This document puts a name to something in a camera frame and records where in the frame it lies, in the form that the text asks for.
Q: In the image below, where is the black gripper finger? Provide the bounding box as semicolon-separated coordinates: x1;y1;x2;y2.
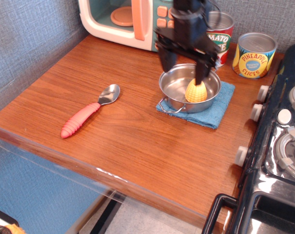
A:
195;56;213;85
158;47;177;72

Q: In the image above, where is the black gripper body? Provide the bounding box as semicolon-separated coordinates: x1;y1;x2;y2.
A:
155;0;220;64

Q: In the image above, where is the yellow toy corn piece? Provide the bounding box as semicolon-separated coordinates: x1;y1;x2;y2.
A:
185;78;208;103

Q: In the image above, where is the stainless steel pot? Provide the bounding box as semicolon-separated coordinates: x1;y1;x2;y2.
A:
159;63;221;114

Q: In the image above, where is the tomato sauce can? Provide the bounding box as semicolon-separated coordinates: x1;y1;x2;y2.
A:
207;11;235;68

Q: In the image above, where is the blue folded cloth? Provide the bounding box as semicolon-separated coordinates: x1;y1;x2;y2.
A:
156;81;235;129

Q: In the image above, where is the toy microwave teal white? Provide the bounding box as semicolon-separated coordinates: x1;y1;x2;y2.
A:
78;0;174;52

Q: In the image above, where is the pineapple slices can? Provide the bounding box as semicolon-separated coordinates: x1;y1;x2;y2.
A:
232;32;277;79

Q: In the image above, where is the white stove knob top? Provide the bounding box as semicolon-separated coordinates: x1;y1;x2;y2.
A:
257;85;270;103

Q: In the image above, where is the white stove knob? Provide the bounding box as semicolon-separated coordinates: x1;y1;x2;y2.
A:
250;104;263;122
235;146;249;167
257;85;270;103

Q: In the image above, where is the white stove knob middle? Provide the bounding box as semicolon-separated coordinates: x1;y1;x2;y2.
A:
250;104;263;122

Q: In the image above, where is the white stove knob bottom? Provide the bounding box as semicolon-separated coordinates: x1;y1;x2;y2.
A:
235;146;249;167

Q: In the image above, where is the black toy stove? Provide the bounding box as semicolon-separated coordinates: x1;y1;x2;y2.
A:
202;44;295;234

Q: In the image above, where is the orange plush object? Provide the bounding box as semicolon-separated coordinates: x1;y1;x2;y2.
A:
5;224;26;234

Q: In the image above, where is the red handled metal spoon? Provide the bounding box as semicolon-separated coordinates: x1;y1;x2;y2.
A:
60;84;120;138

